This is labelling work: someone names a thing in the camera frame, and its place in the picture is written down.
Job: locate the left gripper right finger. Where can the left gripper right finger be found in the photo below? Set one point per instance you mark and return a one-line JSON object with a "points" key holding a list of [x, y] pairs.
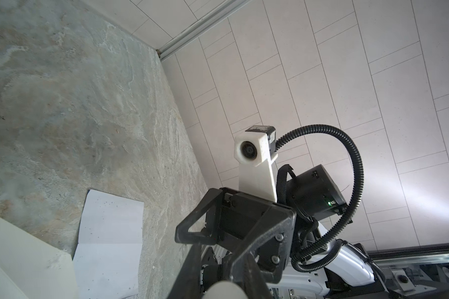
{"points": [[254, 285]]}

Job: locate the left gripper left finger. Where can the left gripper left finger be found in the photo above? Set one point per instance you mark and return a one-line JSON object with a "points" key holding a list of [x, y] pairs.
{"points": [[187, 284]]}

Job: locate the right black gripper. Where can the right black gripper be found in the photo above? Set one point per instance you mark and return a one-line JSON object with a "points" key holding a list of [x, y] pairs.
{"points": [[273, 233]]}

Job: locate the cream envelope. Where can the cream envelope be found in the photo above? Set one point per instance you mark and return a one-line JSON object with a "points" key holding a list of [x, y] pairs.
{"points": [[33, 269]]}

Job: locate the white glue stick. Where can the white glue stick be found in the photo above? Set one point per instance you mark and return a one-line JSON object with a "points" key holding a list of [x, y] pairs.
{"points": [[225, 290]]}

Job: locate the white paper sheet underneath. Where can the white paper sheet underneath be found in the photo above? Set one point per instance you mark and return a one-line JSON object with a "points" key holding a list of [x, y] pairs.
{"points": [[109, 246]]}

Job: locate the aluminium rail frame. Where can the aluminium rail frame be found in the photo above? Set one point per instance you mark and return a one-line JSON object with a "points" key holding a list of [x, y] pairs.
{"points": [[413, 273]]}

